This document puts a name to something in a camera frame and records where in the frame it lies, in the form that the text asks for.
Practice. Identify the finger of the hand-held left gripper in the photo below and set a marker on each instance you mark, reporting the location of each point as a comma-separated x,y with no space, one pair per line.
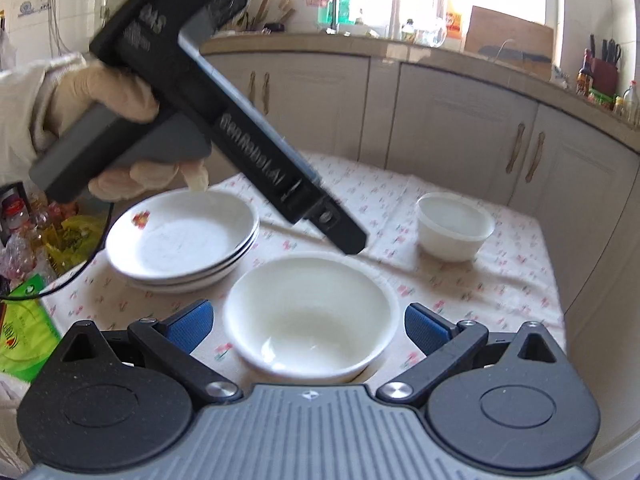
345,235

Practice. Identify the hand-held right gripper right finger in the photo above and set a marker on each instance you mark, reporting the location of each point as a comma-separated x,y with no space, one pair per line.
425,330

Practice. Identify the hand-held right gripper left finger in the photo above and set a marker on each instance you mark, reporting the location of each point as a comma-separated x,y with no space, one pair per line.
190,325

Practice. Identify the white fruit-print plate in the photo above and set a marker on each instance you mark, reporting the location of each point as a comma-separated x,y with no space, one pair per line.
190,240
190,288
200,280

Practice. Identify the white bowl with pink flower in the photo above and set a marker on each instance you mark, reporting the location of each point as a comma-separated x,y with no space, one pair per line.
310,320
455,217

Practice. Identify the person's left forearm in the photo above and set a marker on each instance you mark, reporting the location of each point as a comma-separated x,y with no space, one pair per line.
25,110

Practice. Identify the person's left hand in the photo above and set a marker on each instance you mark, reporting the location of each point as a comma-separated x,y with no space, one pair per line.
100,90

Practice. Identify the cherry-print tablecloth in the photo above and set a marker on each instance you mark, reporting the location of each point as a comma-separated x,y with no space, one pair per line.
390,195

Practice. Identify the utensil holder with chopsticks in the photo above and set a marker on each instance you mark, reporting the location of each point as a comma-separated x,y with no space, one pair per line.
267,17

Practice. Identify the yellow plastic bag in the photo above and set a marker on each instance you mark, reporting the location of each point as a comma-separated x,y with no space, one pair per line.
75,245

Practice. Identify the metal faucet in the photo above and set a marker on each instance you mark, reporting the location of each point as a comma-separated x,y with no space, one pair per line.
334,5

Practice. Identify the green dish soap bottle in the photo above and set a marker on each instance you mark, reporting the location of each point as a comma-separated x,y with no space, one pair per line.
345,7

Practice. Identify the white kitchen base cabinet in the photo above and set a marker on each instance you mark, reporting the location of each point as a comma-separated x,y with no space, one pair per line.
450,110

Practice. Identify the green snack packet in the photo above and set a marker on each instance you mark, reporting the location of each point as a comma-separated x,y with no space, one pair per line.
25,330

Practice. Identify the clear plastic bag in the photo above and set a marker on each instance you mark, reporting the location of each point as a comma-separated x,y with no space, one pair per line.
22,260

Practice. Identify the beige kitchen countertop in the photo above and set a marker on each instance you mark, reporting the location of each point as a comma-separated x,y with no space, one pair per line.
450,57

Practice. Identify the clear glass jar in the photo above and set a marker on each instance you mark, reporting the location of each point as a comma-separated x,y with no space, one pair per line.
431,35

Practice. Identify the orange packet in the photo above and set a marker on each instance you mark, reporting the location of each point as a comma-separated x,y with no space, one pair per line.
453,22

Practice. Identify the wooden cutting board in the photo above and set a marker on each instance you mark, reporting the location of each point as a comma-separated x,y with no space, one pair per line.
510,30

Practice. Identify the dark sauce bottle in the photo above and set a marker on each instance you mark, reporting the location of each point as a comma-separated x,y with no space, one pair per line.
583,77

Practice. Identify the red knife block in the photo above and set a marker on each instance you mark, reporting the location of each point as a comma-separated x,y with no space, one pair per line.
605,72

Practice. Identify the seasoning bottle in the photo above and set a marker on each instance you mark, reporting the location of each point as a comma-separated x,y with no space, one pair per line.
631,102

